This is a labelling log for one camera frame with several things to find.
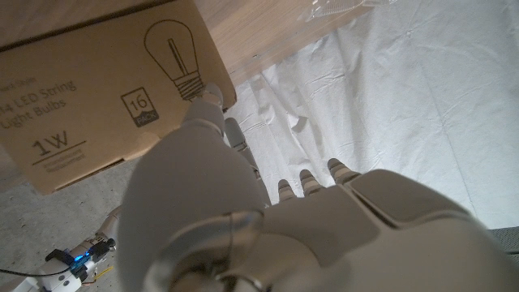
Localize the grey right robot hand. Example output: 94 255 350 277
44 205 122 285

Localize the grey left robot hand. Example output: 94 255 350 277
115 83 519 292

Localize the cardboard packing box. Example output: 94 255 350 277
0 0 238 195

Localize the clear plastic clamshell container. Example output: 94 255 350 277
298 0 398 22

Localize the white fabric curtain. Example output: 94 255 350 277
225 0 519 230

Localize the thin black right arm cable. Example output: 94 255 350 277
0 267 54 278

